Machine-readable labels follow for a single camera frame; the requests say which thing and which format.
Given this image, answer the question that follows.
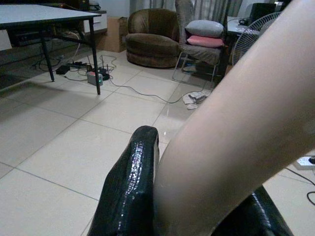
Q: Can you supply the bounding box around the white power strip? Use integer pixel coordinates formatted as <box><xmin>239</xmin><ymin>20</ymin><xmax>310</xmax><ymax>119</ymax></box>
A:
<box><xmin>296</xmin><ymin>155</ymin><xmax>315</xmax><ymax>171</ymax></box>

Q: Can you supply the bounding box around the white standing fan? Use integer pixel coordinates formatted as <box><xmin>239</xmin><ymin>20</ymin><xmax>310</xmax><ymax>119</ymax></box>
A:
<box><xmin>231</xmin><ymin>11</ymin><xmax>283</xmax><ymax>66</ymax></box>

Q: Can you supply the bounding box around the pale broom handle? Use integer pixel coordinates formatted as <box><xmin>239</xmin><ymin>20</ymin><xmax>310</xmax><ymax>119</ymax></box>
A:
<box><xmin>153</xmin><ymin>0</ymin><xmax>315</xmax><ymax>236</ymax></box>

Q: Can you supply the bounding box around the black power adapter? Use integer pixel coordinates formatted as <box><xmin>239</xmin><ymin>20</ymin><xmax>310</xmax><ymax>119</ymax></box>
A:
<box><xmin>56</xmin><ymin>64</ymin><xmax>71</xmax><ymax>75</ymax></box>

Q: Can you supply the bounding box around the white crumpled cloth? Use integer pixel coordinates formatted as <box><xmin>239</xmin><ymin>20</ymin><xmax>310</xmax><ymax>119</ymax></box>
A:
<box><xmin>182</xmin><ymin>91</ymin><xmax>209</xmax><ymax>110</ymax></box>

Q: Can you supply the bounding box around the brown round armchair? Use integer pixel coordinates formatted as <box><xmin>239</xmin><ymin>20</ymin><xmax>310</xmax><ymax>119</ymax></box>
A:
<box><xmin>125</xmin><ymin>8</ymin><xmax>181</xmax><ymax>69</ymax></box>

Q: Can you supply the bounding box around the black power strip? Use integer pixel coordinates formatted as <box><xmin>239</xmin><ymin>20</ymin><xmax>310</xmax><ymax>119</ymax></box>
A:
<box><xmin>66</xmin><ymin>61</ymin><xmax>93</xmax><ymax>72</ymax></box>

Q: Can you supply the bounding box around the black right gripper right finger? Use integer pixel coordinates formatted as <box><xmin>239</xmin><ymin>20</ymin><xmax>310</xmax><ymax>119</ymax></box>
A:
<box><xmin>210</xmin><ymin>185</ymin><xmax>295</xmax><ymax>236</ymax></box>

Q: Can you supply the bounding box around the black computer monitor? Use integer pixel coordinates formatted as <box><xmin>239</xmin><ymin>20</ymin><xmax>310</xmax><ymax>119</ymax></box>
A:
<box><xmin>249</xmin><ymin>2</ymin><xmax>283</xmax><ymax>27</ymax></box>

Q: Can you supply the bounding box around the white desk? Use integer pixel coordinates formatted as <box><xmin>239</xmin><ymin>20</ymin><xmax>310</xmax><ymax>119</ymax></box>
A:
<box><xmin>226</xmin><ymin>16</ymin><xmax>261</xmax><ymax>37</ymax></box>

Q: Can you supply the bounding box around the white table with black legs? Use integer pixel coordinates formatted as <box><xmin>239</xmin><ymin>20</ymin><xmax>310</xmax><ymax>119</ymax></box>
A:
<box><xmin>0</xmin><ymin>4</ymin><xmax>102</xmax><ymax>95</ymax></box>

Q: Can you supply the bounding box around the black wifi router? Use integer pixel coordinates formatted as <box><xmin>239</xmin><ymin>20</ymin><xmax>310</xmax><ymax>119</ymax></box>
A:
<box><xmin>98</xmin><ymin>63</ymin><xmax>111</xmax><ymax>81</ymax></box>

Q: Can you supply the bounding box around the white low cabinet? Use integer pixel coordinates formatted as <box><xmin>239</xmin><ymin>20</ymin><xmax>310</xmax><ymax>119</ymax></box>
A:
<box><xmin>82</xmin><ymin>9</ymin><xmax>108</xmax><ymax>34</ymax></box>

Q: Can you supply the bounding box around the pink pillow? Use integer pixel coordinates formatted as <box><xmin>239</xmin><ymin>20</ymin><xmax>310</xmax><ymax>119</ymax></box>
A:
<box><xmin>186</xmin><ymin>35</ymin><xmax>225</xmax><ymax>48</ymax></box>

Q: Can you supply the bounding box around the grey floor cable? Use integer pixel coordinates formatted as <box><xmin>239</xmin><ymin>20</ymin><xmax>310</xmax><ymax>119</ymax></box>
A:
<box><xmin>99</xmin><ymin>55</ymin><xmax>188</xmax><ymax>104</ymax></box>

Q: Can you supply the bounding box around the cardboard box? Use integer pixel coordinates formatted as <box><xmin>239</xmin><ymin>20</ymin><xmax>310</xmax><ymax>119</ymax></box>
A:
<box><xmin>97</xmin><ymin>16</ymin><xmax>128</xmax><ymax>53</ymax></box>

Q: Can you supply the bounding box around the grey pillow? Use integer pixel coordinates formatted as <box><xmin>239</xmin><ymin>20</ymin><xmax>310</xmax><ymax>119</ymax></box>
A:
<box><xmin>184</xmin><ymin>20</ymin><xmax>225</xmax><ymax>38</ymax></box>

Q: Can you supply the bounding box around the grey covered metal frame chair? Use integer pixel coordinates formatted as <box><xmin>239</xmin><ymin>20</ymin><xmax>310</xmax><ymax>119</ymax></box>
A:
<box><xmin>172</xmin><ymin>0</ymin><xmax>228</xmax><ymax>86</ymax></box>

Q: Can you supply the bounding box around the grey box with red label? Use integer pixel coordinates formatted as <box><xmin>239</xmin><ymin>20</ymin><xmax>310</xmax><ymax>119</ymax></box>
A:
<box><xmin>86</xmin><ymin>71</ymin><xmax>103</xmax><ymax>87</ymax></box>

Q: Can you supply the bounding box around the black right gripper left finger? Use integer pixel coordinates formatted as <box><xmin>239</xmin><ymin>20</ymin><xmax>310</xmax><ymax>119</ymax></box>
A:
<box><xmin>86</xmin><ymin>125</ymin><xmax>160</xmax><ymax>236</ymax></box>

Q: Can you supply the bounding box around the black floor cable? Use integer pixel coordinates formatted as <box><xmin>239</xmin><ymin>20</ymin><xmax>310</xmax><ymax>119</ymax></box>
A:
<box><xmin>285</xmin><ymin>167</ymin><xmax>315</xmax><ymax>206</ymax></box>

